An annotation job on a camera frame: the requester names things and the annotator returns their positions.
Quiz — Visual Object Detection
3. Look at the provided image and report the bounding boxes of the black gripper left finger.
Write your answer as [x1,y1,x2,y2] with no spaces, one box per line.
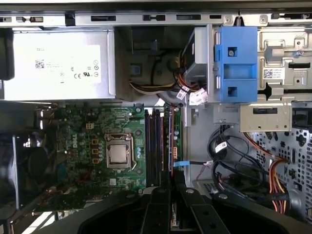
[56,170,173,234]

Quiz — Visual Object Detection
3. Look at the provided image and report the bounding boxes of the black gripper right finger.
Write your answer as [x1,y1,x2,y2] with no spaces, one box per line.
[173,170,312,234]

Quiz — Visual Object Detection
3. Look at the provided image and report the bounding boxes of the RAM stick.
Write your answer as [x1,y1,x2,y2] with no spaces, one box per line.
[169,104,181,231]
[163,103,171,171]

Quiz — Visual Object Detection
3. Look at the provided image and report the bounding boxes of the black RAM slot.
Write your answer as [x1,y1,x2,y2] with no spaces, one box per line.
[144,108,151,187]
[151,108,158,187]

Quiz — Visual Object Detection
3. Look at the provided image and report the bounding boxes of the silver CPU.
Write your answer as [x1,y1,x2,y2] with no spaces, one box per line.
[108,143,129,164]

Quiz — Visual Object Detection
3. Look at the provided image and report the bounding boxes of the green Dell motherboard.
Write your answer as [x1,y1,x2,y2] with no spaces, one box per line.
[34,103,185,213]

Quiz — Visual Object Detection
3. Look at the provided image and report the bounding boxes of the grey metal drive cage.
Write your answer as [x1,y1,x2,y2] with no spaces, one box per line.
[189,24,312,134]

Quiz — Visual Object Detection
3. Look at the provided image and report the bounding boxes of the black case fan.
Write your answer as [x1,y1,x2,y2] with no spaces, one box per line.
[13,135,58,209]

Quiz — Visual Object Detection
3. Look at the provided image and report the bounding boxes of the blue plastic drive latch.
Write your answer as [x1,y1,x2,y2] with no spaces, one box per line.
[214,25,258,103]

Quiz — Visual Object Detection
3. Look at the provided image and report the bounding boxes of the grey power supply unit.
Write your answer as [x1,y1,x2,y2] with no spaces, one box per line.
[0,26,117,100]

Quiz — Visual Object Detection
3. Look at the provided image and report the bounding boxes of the black PC case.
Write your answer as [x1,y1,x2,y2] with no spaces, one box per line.
[0,0,312,234]

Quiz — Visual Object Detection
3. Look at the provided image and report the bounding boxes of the black cable bundle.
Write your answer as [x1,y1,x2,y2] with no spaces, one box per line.
[207,125,271,198]

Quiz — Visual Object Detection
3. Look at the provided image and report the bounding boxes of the black wire with blue tab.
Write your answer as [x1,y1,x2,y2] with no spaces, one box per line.
[174,160,220,171]

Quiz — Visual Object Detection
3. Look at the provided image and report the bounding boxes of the wire socket locking lever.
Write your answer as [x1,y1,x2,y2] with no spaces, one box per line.
[130,136,137,171]

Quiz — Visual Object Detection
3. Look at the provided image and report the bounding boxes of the orange yellow power wires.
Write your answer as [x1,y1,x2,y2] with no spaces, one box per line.
[243,131,292,216]

